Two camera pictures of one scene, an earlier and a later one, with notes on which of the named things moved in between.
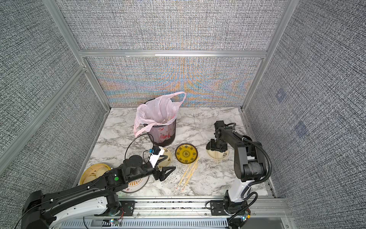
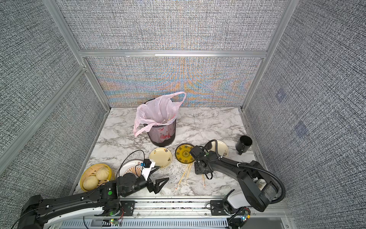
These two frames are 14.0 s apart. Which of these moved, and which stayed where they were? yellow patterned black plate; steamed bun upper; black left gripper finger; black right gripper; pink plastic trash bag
Moved: black right gripper; black left gripper finger
Stayed: yellow patterned black plate; steamed bun upper; pink plastic trash bag
